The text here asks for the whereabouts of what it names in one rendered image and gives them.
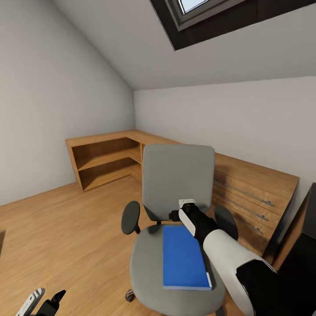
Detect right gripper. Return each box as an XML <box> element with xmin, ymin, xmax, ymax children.
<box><xmin>169</xmin><ymin>210</ymin><xmax>181</xmax><ymax>222</ymax></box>

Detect swivel chair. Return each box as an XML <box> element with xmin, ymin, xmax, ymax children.
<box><xmin>121</xmin><ymin>144</ymin><xmax>238</xmax><ymax>316</ymax></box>

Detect folder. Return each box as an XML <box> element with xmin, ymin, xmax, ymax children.
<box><xmin>163</xmin><ymin>226</ymin><xmax>212</xmax><ymax>291</ymax></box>

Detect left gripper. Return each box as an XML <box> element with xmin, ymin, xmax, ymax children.
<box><xmin>35</xmin><ymin>290</ymin><xmax>66</xmax><ymax>316</ymax></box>

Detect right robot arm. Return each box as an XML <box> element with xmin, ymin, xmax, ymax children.
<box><xmin>169</xmin><ymin>199</ymin><xmax>316</xmax><ymax>316</ymax></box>

